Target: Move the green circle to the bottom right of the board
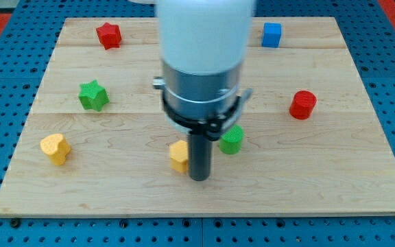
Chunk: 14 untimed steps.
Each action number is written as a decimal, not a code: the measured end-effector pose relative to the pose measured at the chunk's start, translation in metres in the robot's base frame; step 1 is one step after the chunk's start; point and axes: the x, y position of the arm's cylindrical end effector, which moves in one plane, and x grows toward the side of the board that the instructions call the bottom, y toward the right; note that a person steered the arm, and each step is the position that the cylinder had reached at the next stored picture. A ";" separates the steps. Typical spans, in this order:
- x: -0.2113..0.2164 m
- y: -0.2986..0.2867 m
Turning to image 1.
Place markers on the green cylinder block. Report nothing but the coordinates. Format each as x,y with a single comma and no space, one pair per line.
231,141

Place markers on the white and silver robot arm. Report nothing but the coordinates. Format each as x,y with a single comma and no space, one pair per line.
202,47

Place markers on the wooden board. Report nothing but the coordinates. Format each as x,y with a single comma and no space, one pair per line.
335,163

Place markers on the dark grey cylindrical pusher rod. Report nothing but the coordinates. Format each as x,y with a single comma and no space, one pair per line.
200,153

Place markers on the yellow hexagon block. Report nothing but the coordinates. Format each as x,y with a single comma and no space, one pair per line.
178,154

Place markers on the red cylinder block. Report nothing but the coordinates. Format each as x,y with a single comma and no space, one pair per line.
302,105

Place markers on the green star block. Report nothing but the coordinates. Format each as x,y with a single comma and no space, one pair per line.
93,96

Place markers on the blue cube block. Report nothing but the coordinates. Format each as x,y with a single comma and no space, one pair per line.
272,33

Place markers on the red star block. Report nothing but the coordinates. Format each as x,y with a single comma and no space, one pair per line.
109,36

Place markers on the yellow heart block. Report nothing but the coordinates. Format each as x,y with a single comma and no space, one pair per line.
56,148

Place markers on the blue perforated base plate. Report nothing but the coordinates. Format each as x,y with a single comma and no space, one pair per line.
26,45

